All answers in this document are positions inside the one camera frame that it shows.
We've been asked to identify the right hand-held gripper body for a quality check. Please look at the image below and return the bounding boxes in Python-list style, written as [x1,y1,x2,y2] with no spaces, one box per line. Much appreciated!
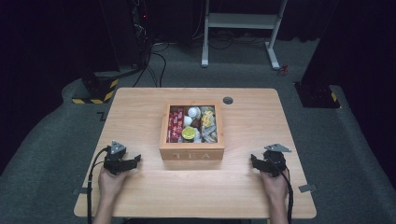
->
[262,143,292,178]

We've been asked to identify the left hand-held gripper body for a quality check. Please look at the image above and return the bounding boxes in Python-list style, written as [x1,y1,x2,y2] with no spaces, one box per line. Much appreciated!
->
[104,140,133,175]

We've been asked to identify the wooden tea box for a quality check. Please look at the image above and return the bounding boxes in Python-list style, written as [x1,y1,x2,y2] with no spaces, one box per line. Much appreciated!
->
[159,100,226,161]

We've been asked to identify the yellow lidded small cup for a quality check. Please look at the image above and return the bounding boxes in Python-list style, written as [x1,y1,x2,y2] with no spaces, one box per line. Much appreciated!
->
[181,126,197,141]

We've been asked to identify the person's left hand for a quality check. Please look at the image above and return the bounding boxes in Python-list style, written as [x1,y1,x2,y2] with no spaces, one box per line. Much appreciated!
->
[97,167,131,198]

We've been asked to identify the person's right hand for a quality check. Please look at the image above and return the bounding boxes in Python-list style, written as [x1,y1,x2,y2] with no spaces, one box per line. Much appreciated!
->
[260,169,290,203]

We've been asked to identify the row of red packets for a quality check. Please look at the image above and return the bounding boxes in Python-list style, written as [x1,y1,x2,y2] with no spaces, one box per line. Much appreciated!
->
[166,107,185,144]

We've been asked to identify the pile of yellow grey packets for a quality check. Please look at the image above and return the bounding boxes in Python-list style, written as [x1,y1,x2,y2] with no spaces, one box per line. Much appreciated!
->
[200,105,219,144]

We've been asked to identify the black stand with striped base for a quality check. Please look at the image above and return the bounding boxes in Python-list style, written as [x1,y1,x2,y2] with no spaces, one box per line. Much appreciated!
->
[71,0,120,105]

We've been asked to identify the black stand with dark base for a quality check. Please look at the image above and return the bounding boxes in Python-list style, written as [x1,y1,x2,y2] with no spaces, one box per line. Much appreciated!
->
[293,0,342,109]

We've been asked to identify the white metal stand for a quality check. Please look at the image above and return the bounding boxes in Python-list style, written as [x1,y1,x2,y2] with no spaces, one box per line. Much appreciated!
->
[201,0,289,71]

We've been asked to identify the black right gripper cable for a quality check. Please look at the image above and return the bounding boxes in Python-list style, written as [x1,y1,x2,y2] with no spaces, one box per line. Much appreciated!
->
[279,167,295,224]

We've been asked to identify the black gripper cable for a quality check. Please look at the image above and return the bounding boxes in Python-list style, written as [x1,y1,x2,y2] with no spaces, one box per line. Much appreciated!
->
[279,167,295,224]
[86,147,110,224]

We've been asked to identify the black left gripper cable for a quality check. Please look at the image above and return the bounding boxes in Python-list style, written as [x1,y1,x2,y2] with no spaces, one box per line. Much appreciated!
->
[86,147,110,224]

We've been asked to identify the black floor cables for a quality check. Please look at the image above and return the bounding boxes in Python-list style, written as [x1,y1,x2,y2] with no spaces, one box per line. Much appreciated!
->
[132,43,168,89]

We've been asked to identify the dark equipment rack with wires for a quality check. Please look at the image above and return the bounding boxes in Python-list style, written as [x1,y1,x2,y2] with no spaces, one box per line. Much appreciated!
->
[130,0,154,69]

